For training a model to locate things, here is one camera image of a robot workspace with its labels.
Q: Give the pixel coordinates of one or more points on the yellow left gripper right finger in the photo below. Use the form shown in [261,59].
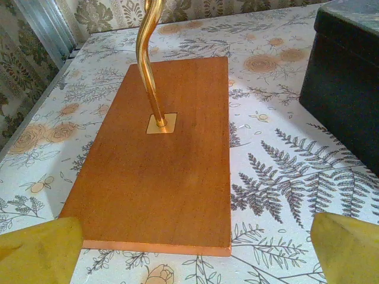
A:
[349,254]

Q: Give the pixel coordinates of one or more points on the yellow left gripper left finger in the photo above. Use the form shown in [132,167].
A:
[35,254]

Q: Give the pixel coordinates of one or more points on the dark painted lidded box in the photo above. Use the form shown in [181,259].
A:
[340,77]

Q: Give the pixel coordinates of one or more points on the floral patterned table mat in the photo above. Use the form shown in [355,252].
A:
[281,183]

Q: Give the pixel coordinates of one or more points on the aluminium frame post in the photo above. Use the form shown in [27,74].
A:
[47,23]

